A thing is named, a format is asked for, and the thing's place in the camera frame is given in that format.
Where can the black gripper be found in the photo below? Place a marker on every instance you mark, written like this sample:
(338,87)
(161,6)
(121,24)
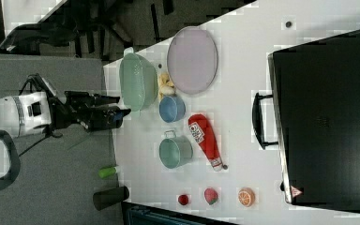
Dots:
(92,111)

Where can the black toaster oven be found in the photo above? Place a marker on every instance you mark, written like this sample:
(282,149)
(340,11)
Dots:
(315,89)

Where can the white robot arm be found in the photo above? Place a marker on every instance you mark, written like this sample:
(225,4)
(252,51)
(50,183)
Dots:
(41,112)

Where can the green plastic colander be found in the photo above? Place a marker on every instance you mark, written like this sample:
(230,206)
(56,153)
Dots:
(138,81)

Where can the yellow banana toy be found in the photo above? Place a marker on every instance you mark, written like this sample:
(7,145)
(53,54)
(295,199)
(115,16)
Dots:
(165,85)

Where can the green spatula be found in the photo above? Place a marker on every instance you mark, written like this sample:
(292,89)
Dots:
(108,171)

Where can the blue cup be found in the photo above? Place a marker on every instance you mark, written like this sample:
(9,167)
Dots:
(171,109)

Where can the green metal pot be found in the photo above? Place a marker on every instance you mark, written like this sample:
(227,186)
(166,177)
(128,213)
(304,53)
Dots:
(175,151)

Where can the black office chair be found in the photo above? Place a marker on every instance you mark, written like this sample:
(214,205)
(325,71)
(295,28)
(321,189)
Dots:
(58,33)

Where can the black cylinder cup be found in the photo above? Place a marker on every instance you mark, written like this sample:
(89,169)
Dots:
(106,198)

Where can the red ketchup bottle toy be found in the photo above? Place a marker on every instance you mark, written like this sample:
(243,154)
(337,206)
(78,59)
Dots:
(203,134)

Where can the lilac oval plate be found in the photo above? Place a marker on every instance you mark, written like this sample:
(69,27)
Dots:
(192,60)

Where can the blue crate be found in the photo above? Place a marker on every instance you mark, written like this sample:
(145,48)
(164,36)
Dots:
(137,214)

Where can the red apple toy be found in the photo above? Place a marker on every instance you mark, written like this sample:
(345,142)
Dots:
(183,199)

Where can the pink strawberry toy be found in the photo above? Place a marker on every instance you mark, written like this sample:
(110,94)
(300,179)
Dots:
(210,195)

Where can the orange slice toy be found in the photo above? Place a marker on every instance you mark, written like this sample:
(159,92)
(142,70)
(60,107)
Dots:
(246,196)

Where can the black camera stand loop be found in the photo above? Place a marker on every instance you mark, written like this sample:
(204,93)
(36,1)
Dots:
(9,162)

